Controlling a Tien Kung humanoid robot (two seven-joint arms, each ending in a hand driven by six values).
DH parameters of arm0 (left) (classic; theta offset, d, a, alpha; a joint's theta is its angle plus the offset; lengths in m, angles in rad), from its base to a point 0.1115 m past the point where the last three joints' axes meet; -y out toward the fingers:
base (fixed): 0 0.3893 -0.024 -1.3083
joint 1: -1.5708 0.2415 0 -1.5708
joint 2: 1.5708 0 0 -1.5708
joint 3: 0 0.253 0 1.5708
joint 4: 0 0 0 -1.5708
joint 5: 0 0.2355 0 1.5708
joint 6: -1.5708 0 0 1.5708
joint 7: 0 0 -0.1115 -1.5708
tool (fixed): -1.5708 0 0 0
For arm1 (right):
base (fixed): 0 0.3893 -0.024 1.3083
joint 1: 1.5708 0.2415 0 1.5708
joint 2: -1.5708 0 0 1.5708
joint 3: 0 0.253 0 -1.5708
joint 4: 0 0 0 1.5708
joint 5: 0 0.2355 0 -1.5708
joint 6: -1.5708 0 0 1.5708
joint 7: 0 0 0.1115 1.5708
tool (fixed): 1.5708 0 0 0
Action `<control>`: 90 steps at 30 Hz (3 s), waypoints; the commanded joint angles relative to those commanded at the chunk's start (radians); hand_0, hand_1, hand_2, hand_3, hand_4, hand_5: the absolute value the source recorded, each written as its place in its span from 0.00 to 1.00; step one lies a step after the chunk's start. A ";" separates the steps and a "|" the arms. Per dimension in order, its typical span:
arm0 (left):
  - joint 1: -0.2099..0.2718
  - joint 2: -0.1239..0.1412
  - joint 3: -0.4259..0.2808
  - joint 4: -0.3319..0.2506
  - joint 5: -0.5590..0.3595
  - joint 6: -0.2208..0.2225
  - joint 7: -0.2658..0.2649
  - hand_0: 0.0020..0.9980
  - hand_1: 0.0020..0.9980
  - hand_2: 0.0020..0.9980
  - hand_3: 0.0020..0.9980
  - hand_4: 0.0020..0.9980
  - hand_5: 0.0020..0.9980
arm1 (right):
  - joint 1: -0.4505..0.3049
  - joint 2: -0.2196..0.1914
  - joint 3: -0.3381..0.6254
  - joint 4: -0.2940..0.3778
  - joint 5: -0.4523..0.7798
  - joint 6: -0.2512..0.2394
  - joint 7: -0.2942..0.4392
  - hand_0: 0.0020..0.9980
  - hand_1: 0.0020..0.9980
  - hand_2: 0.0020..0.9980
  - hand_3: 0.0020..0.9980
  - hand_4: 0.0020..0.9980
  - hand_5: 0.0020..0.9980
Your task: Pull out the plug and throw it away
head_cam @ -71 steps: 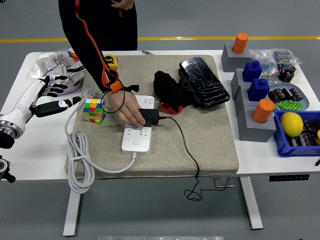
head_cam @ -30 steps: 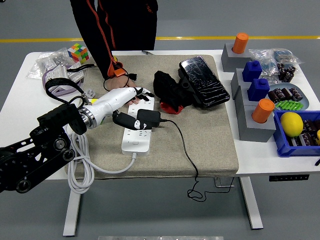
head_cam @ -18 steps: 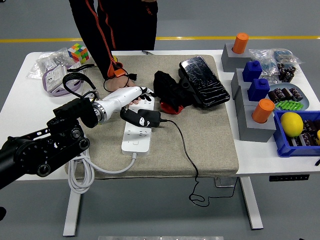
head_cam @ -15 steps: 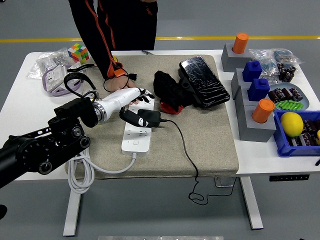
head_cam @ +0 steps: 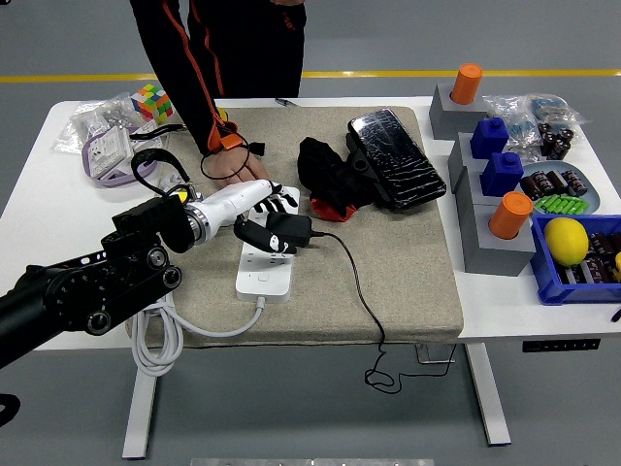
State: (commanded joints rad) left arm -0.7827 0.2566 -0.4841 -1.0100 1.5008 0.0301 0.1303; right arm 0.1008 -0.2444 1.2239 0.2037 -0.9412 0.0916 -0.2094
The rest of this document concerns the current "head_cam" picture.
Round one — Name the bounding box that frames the clear bag of blue parts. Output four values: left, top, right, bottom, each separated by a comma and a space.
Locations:
482, 94, 547, 164
526, 93, 588, 125

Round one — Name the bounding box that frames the grey-brown fabric mat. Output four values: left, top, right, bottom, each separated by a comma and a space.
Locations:
125, 105, 465, 350

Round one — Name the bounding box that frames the small rubik's cube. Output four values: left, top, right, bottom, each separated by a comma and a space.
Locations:
130, 83, 175, 123

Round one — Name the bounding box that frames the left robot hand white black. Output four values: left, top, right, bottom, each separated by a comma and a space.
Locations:
202, 179, 300, 256

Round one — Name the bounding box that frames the blue plastic bin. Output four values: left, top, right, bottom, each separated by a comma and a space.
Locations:
529, 213, 621, 307

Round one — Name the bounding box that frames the purple oval tray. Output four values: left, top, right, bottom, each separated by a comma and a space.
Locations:
81, 123, 166, 189

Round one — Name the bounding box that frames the white wall socket panel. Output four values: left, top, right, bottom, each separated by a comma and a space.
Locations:
128, 137, 165, 169
89, 126, 136, 181

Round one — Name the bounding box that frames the black and red fabric bundle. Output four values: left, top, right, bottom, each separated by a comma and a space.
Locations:
296, 136, 384, 223

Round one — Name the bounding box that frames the grey block with square hole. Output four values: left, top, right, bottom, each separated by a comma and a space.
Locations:
446, 131, 486, 195
455, 166, 510, 239

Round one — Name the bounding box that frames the green battery pile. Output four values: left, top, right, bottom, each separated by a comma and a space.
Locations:
533, 193, 591, 216

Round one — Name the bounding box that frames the orange wrist strap with cord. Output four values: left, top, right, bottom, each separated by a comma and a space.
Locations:
200, 130, 266, 181

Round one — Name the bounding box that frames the black table control panel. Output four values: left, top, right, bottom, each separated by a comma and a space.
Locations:
521, 338, 602, 353

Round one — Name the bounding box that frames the black glossy rectangular case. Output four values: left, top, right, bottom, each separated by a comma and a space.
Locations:
346, 107, 447, 211

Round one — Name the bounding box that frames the person's right hand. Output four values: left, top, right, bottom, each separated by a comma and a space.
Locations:
206, 148, 271, 188

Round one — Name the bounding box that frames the grey block with round hole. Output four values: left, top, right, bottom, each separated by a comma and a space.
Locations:
429, 83, 489, 140
463, 203, 538, 278

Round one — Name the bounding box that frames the person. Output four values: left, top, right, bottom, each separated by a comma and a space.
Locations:
128, 0, 308, 188

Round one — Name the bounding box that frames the pale blue plate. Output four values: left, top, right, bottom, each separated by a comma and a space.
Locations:
516, 161, 603, 217

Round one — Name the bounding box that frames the white power strip with cord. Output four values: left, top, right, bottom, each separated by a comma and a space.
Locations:
129, 174, 302, 378

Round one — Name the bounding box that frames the yellow lemon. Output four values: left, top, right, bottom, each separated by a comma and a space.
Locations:
542, 216, 591, 267

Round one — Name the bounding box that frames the black power adapter with cord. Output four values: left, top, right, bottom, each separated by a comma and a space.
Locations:
265, 212, 458, 395

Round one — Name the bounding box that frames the blue block with knob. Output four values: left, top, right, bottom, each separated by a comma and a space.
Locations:
469, 116, 509, 160
479, 151, 525, 198

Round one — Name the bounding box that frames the orange cylinder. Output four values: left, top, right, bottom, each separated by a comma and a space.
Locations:
451, 62, 484, 106
488, 190, 535, 241

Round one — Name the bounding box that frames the metal bracket under table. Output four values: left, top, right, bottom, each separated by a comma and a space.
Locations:
415, 343, 457, 364

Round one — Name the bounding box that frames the dark capacitor pile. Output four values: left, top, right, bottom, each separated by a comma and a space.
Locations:
557, 231, 621, 285

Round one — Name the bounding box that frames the white table leg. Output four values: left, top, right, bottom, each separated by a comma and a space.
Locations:
464, 342, 512, 448
120, 349, 159, 460

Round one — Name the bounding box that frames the clear plastic bags pile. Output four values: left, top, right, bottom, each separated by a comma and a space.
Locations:
52, 92, 147, 154

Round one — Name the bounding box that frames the black capacitor cluster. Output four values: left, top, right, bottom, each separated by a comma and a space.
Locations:
537, 120, 576, 161

